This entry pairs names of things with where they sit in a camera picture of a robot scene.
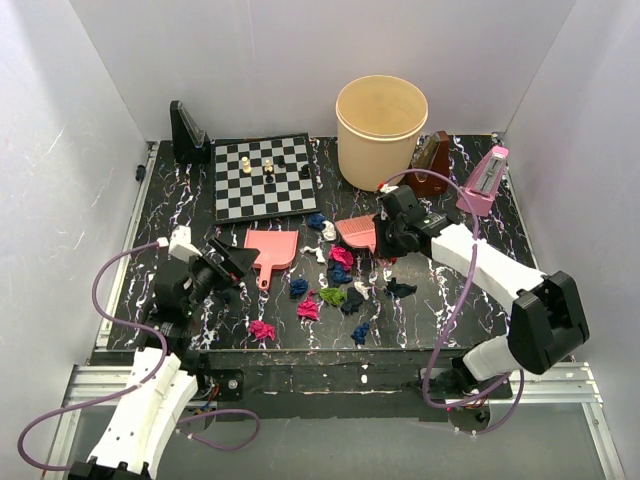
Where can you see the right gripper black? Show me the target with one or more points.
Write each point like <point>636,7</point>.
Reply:
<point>381,222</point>

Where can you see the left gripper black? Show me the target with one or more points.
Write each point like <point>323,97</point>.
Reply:
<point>242,258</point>

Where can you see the pink hand brush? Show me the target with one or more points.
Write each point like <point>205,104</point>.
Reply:
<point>358,232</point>

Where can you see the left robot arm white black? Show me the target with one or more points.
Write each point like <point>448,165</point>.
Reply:
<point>164,375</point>

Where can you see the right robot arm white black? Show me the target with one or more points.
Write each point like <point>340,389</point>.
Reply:
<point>547,319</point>

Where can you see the pink dustpan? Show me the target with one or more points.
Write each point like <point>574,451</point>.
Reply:
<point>277,250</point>

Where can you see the brown metronome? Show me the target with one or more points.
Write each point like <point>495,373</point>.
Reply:
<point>432,155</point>

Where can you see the dark navy scrap right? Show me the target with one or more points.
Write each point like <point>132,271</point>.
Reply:
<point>399,290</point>

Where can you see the magenta scrap upper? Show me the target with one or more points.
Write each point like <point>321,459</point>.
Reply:
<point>340,256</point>

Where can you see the navy scrap left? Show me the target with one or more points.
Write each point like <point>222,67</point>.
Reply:
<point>298,287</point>

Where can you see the small white scrap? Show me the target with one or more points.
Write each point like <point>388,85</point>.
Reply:
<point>362,289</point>

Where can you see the white scrap near brush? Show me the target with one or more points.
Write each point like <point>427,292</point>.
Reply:
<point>329,233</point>

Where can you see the magenta scrap front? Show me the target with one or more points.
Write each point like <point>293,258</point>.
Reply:
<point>261,330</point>

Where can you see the navy scrap under magenta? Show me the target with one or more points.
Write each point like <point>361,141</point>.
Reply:
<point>337,276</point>

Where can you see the black grey chessboard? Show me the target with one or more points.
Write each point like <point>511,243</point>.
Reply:
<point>240,197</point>

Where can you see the white scrap strip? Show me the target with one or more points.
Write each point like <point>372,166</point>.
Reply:
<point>316,251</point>

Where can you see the black scrap centre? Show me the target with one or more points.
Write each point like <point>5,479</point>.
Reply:
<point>354,299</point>

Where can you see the navy scrap near chessboard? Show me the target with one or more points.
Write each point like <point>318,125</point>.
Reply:
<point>316,221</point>

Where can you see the white chess piece left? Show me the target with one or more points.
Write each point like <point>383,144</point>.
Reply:
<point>246,165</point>

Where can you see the magenta scrap middle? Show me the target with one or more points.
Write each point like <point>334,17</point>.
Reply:
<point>308,309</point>

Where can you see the green paper scrap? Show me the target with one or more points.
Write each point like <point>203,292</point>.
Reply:
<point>333,296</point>

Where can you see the pink metronome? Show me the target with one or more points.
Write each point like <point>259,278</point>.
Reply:
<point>482,185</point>

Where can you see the black chess piece edge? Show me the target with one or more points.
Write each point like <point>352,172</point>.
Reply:
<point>305,171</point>

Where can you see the beige plastic bucket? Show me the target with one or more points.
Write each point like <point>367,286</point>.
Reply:
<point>379,119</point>

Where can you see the blue scrap front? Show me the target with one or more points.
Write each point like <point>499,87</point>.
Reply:
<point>360,333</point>

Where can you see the black metronome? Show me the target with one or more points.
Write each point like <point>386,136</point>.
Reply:
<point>191,145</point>

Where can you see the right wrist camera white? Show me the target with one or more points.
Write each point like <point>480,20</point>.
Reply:
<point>385,188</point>

